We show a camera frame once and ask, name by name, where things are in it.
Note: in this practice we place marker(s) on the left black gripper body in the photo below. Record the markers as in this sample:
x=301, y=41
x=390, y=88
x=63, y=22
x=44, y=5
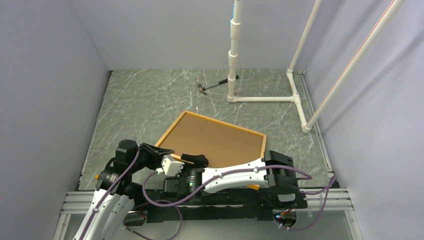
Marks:
x=147, y=158

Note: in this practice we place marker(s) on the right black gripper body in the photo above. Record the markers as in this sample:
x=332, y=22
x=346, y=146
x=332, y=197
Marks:
x=198, y=162

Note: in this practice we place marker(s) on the orange picture frame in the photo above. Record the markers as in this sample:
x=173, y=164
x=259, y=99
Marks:
x=222, y=143

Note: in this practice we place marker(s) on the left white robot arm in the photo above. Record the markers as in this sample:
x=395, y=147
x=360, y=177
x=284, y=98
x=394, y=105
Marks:
x=115, y=193

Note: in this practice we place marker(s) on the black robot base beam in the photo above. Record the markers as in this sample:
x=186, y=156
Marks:
x=236, y=203

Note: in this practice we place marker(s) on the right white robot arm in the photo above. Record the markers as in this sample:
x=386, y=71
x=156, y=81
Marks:
x=274, y=171

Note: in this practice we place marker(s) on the white diagonal pole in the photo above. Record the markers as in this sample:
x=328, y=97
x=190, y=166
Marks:
x=384, y=19

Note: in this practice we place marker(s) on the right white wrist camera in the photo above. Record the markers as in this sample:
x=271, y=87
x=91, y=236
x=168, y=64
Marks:
x=170, y=166

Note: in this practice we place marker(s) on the black handled hammer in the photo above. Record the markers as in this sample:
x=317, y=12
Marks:
x=203, y=89

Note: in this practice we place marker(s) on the aluminium rail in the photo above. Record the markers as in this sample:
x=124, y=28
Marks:
x=77, y=202

